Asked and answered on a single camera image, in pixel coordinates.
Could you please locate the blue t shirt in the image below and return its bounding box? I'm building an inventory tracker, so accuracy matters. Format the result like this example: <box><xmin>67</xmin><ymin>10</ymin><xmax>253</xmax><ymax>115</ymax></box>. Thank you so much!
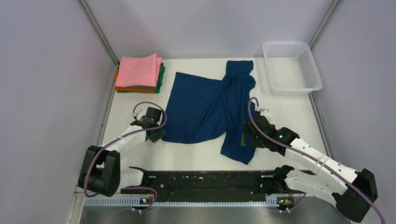
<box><xmin>162</xmin><ymin>61</ymin><xmax>256</xmax><ymax>165</ymax></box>

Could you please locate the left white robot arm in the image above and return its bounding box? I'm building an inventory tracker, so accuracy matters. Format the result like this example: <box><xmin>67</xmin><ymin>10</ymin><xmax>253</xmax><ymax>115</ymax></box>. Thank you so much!
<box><xmin>78</xmin><ymin>107</ymin><xmax>167</xmax><ymax>197</ymax></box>

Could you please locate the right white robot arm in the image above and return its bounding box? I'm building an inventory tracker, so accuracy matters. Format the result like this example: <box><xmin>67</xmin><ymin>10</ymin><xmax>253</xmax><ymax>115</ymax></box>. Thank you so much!
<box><xmin>241</xmin><ymin>115</ymin><xmax>378</xmax><ymax>223</ymax></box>

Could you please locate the pink folded t shirt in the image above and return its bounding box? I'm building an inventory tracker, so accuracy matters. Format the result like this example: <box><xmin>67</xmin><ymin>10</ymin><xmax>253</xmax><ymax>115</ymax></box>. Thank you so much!
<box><xmin>115</xmin><ymin>53</ymin><xmax>163</xmax><ymax>87</ymax></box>

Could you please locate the green folded t shirt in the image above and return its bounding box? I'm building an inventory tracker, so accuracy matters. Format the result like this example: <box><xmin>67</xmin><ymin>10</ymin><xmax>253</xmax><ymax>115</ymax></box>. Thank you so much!
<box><xmin>114</xmin><ymin>63</ymin><xmax>165</xmax><ymax>94</ymax></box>

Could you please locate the grey folded t shirt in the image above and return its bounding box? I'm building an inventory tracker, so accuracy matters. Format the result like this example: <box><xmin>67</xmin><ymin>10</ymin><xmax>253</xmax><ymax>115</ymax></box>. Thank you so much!
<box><xmin>136</xmin><ymin>63</ymin><xmax>165</xmax><ymax>91</ymax></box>

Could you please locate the white plastic basket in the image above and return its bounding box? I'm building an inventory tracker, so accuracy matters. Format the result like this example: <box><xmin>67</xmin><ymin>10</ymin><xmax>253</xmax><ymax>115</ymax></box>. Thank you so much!
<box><xmin>262</xmin><ymin>41</ymin><xmax>323</xmax><ymax>96</ymax></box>

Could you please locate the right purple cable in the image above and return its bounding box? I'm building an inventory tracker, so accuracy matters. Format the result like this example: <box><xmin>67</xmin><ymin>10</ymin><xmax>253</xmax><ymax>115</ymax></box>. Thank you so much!
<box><xmin>247</xmin><ymin>97</ymin><xmax>387</xmax><ymax>224</ymax></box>

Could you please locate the purple cable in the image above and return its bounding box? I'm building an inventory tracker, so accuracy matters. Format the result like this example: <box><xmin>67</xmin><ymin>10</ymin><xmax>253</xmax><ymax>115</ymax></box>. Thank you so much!
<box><xmin>83</xmin><ymin>101</ymin><xmax>168</xmax><ymax>198</ymax></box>
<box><xmin>247</xmin><ymin>97</ymin><xmax>387</xmax><ymax>224</ymax></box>

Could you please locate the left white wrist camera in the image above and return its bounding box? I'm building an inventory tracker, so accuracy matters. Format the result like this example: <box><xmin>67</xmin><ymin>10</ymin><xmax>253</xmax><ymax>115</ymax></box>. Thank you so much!
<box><xmin>132</xmin><ymin>109</ymin><xmax>147</xmax><ymax>121</ymax></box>

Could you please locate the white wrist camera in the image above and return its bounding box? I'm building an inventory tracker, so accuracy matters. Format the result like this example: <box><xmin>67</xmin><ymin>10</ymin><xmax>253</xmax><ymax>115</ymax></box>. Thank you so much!
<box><xmin>255</xmin><ymin>107</ymin><xmax>272</xmax><ymax>120</ymax></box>
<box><xmin>132</xmin><ymin>109</ymin><xmax>147</xmax><ymax>121</ymax></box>

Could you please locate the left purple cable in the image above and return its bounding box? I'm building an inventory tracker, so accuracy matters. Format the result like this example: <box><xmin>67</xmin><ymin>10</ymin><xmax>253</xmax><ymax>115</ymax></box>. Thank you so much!
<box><xmin>83</xmin><ymin>101</ymin><xmax>168</xmax><ymax>198</ymax></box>

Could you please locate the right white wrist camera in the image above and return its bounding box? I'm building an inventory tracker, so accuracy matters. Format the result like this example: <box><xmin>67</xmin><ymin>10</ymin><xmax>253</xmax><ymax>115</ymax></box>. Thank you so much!
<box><xmin>255</xmin><ymin>107</ymin><xmax>272</xmax><ymax>120</ymax></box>

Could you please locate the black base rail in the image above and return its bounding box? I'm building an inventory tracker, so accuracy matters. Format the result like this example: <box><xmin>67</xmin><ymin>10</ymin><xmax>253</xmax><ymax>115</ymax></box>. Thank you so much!
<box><xmin>120</xmin><ymin>170</ymin><xmax>294</xmax><ymax>203</ymax></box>

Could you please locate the white slotted cable duct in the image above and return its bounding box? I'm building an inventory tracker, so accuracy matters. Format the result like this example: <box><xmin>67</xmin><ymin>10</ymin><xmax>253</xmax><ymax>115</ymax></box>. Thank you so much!
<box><xmin>85</xmin><ymin>195</ymin><xmax>292</xmax><ymax>208</ymax></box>

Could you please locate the left aluminium frame post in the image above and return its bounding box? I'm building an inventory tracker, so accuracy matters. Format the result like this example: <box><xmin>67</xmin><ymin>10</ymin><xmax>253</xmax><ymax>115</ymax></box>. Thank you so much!
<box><xmin>77</xmin><ymin>0</ymin><xmax>120</xmax><ymax>67</ymax></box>

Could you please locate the aluminium frame post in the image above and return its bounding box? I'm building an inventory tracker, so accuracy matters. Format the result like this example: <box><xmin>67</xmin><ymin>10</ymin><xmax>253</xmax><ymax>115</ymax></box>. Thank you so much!
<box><xmin>309</xmin><ymin>0</ymin><xmax>343</xmax><ymax>49</ymax></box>
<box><xmin>77</xmin><ymin>0</ymin><xmax>120</xmax><ymax>67</ymax></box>

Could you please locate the right aluminium frame post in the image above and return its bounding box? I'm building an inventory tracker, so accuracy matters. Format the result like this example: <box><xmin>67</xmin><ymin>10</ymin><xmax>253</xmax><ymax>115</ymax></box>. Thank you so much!
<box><xmin>309</xmin><ymin>0</ymin><xmax>343</xmax><ymax>49</ymax></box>

